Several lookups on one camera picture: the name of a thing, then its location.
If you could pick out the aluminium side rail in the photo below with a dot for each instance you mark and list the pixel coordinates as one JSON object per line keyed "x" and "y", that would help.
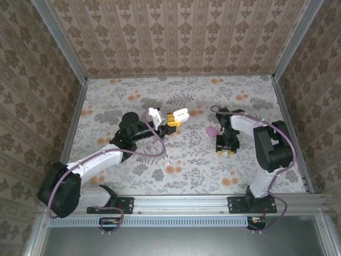
{"x": 71, "y": 133}
{"x": 292, "y": 133}

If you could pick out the floral patterned table cover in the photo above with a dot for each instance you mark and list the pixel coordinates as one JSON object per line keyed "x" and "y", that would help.
{"x": 199, "y": 173}

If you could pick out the aluminium mounting rail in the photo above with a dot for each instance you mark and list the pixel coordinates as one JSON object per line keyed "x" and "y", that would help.
{"x": 181, "y": 204}

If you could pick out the aluminium frame bar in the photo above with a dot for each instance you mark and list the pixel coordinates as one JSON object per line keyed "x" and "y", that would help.
{"x": 327, "y": 234}
{"x": 36, "y": 234}

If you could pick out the aluminium corner post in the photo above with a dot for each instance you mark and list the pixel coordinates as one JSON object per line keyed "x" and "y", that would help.
{"x": 61, "y": 40}
{"x": 296, "y": 40}

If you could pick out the thin aluminium rail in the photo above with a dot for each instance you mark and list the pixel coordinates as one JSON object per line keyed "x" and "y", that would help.
{"x": 181, "y": 76}

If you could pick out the grey metal plate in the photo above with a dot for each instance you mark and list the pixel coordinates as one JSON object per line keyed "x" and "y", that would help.
{"x": 186, "y": 242}

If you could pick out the white earbud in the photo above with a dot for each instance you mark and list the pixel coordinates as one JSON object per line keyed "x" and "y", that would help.
{"x": 167, "y": 163}

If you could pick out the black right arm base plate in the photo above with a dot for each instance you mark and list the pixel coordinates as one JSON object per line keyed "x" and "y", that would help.
{"x": 234, "y": 205}

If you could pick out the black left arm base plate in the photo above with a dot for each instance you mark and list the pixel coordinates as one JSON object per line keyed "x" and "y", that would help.
{"x": 128, "y": 204}

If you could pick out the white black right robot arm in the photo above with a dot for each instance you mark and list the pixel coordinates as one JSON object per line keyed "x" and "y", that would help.
{"x": 262, "y": 181}

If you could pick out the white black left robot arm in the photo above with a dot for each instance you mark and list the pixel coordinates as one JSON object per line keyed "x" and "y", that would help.
{"x": 101, "y": 166}

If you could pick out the pink earbuds charging case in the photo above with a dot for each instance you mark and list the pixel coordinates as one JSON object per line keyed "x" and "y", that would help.
{"x": 211, "y": 131}

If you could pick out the white earbuds charging case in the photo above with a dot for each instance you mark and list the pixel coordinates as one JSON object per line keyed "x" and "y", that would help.
{"x": 181, "y": 115}

